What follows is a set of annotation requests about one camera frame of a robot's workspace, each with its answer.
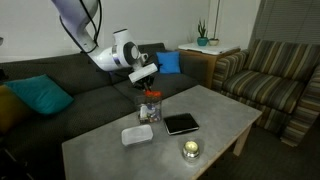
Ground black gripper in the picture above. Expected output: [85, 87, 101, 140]
[132, 75, 156, 93]

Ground orange snack packet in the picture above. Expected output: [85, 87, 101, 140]
[144, 90, 163, 99]

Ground clear plastic storage container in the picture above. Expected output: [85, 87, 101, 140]
[135, 93, 164, 125]

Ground white container lid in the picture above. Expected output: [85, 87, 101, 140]
[120, 124, 154, 147]

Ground blue cushion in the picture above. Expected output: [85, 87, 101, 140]
[155, 50, 182, 75]

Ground wooden side table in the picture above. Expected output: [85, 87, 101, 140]
[176, 48, 242, 90]

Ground teal plant pot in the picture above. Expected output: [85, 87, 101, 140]
[196, 36, 210, 47]

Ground silver candle tin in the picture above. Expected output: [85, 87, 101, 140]
[182, 140, 201, 161]

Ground green succulent plant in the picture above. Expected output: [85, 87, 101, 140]
[197, 18, 208, 39]

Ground dark grey sofa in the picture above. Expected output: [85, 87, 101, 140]
[0, 42, 209, 180]

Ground tall thin plant stem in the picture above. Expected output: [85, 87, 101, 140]
[213, 0, 222, 40]

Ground teal cushion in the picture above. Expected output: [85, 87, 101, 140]
[3, 73, 75, 116]

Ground wooden table leg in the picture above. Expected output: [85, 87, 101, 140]
[232, 123, 253, 157]

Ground striped armchair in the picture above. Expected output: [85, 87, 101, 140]
[211, 39, 320, 148]

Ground yellow cushion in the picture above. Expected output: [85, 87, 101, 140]
[0, 84, 32, 134]

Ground window blinds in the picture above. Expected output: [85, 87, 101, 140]
[249, 0, 320, 46]

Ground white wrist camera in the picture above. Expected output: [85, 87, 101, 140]
[128, 62, 159, 84]

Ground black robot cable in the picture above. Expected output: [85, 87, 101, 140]
[59, 0, 103, 54]

